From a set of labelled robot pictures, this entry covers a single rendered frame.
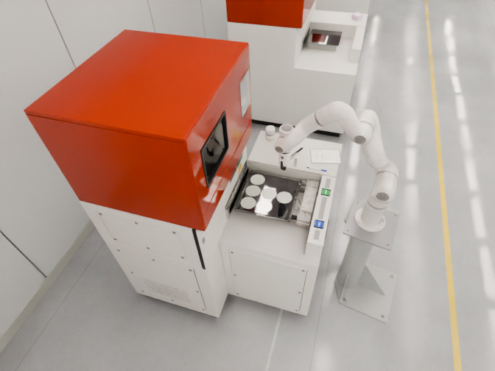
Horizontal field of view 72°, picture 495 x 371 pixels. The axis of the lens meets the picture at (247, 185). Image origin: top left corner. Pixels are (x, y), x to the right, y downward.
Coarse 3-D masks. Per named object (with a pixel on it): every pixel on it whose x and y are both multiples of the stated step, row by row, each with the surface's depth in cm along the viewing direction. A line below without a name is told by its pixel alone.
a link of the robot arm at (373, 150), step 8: (360, 112) 174; (368, 112) 171; (360, 120) 167; (368, 120) 166; (376, 120) 172; (376, 128) 173; (376, 136) 174; (368, 144) 175; (376, 144) 174; (368, 152) 176; (376, 152) 174; (384, 152) 177; (368, 160) 180; (376, 160) 177; (384, 160) 178; (376, 168) 182; (384, 168) 187; (392, 168) 187
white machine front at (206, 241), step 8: (232, 184) 217; (224, 192) 204; (224, 200) 207; (216, 208) 195; (224, 208) 211; (216, 216) 198; (224, 216) 214; (208, 224) 188; (216, 224) 201; (224, 224) 218; (192, 232) 173; (200, 232) 178; (208, 232) 190; (216, 232) 204; (200, 240) 180; (208, 240) 193; (216, 240) 208; (200, 248) 183; (208, 248) 197; (200, 256) 190; (208, 256) 200
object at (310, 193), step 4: (308, 188) 232; (312, 188) 232; (316, 188) 231; (304, 192) 230; (308, 192) 230; (312, 192) 229; (316, 192) 229; (304, 196) 227; (308, 196) 227; (312, 196) 227; (304, 200) 225; (308, 200) 225; (312, 200) 225; (304, 204) 223; (308, 204) 223; (312, 204) 223; (300, 212) 218; (308, 216) 216; (296, 224) 214; (300, 224) 213; (304, 224) 212
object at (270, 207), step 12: (264, 180) 236; (276, 180) 235; (288, 180) 235; (276, 192) 228; (288, 192) 228; (240, 204) 222; (264, 204) 222; (276, 204) 221; (288, 204) 221; (276, 216) 214; (288, 216) 214
